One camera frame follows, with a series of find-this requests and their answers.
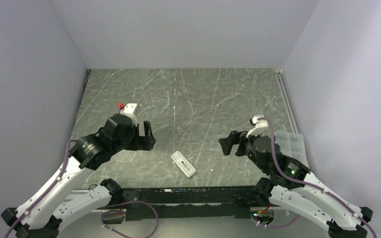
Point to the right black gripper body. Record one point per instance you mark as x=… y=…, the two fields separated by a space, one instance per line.
x=245 y=147

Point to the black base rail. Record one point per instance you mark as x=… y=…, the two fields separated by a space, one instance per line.
x=239 y=202

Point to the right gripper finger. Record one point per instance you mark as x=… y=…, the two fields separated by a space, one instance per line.
x=236 y=136
x=227 y=143

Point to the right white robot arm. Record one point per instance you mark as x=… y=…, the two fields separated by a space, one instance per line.
x=289 y=183

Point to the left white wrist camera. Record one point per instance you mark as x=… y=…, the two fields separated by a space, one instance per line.
x=129 y=110

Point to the white remote control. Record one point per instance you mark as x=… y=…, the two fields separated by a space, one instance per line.
x=184 y=165

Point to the clear plastic organizer box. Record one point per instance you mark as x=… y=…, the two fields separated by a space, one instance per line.
x=292 y=145

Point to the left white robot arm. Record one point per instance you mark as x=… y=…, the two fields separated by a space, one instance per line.
x=48 y=212

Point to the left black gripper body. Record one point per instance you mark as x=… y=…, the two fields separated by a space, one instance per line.
x=137 y=142

